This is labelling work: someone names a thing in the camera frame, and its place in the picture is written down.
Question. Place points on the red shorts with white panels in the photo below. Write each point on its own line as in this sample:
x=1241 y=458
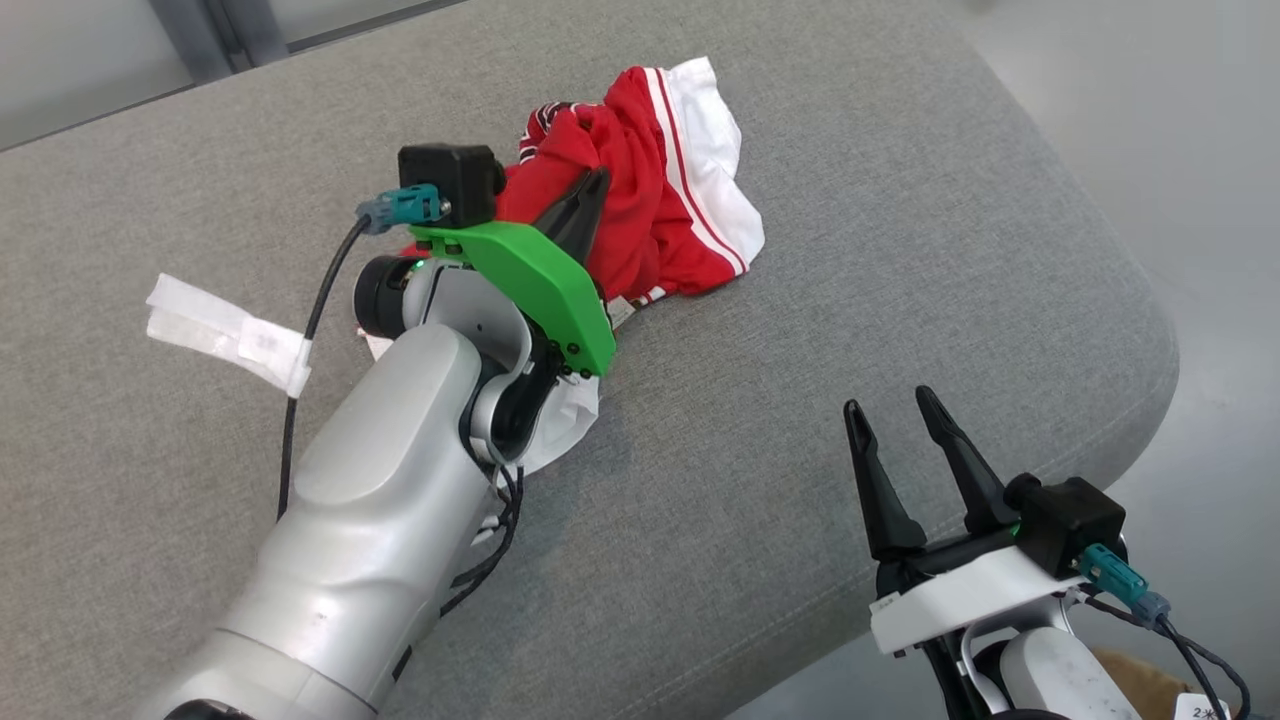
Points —
x=700 y=150

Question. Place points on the small white paper tag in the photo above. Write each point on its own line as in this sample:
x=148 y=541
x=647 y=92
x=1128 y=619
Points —
x=1200 y=710

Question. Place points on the grey metal partition post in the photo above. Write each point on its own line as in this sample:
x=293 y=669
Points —
x=190 y=35
x=255 y=25

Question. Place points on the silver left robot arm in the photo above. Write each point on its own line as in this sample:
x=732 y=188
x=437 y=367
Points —
x=380 y=520

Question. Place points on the brown cardboard box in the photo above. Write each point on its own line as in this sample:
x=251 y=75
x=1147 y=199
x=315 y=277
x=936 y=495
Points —
x=1150 y=690

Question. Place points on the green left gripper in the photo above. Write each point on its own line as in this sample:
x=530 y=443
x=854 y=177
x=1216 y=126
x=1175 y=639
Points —
x=540 y=285

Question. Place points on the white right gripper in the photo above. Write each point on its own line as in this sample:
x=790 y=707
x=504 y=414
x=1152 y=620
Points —
x=980 y=595

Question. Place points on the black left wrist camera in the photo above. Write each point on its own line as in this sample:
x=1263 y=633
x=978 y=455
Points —
x=450 y=180

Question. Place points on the white tape label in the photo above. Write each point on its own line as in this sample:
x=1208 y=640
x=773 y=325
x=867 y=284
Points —
x=220 y=325

